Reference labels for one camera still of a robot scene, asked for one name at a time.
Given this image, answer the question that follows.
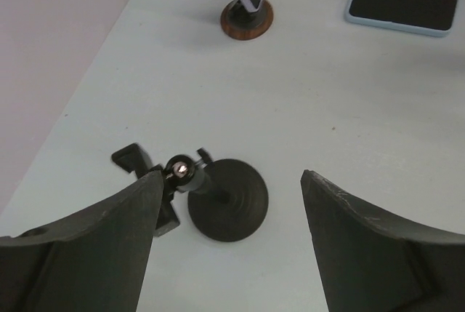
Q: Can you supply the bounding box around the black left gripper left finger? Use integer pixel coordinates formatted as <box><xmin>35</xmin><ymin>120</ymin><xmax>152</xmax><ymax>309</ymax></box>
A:
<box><xmin>1</xmin><ymin>172</ymin><xmax>162</xmax><ymax>311</ymax></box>

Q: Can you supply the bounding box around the light blue cased phone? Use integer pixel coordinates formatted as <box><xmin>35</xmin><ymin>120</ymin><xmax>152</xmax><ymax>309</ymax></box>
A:
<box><xmin>344</xmin><ymin>0</ymin><xmax>459</xmax><ymax>38</ymax></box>

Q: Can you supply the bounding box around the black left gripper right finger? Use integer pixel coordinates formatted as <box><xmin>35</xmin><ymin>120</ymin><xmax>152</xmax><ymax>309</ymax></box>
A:
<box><xmin>301</xmin><ymin>170</ymin><xmax>464</xmax><ymax>312</ymax></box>

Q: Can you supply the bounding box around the black clamp phone stand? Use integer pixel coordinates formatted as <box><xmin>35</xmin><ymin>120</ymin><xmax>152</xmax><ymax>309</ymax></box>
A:
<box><xmin>111</xmin><ymin>143</ymin><xmax>269</xmax><ymax>242</ymax></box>

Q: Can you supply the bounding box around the wooden base phone stand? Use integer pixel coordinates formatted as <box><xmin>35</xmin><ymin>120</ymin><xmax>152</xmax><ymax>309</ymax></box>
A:
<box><xmin>220</xmin><ymin>0</ymin><xmax>274</xmax><ymax>41</ymax></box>

